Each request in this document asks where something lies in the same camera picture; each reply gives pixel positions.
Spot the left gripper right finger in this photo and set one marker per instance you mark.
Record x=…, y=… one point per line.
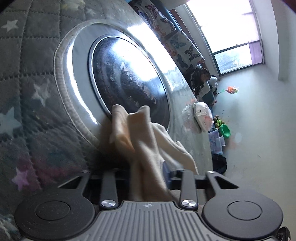
x=178, y=178

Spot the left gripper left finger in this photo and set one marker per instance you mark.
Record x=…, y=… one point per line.
x=108, y=193

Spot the cream knit garment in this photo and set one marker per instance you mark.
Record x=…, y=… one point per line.
x=147, y=146

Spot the black backpack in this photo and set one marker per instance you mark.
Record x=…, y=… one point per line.
x=219, y=163

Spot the clear plastic storage box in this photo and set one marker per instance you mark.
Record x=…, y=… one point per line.
x=217, y=142

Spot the green plastic basin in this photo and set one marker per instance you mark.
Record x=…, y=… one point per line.
x=225, y=131

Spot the pink white tissue pack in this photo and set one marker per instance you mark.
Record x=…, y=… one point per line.
x=197, y=117

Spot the green toy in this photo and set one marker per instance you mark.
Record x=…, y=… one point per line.
x=217, y=121

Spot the grey quilted star table cover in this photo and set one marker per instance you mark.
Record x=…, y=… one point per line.
x=40, y=141

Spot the colourful pinwheel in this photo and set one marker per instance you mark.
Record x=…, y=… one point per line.
x=230, y=90

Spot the white plush toy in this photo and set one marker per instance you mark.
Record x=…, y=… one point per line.
x=213, y=84

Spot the child in dark jacket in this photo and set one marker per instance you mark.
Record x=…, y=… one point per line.
x=196, y=79

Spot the right butterfly cushion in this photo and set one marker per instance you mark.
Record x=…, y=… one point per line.
x=183, y=51

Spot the butterfly cushion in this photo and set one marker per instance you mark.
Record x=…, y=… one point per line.
x=183, y=51
x=162, y=27

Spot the left butterfly cushion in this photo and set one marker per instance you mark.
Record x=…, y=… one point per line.
x=162, y=27

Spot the window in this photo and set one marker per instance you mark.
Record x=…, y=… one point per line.
x=231, y=32

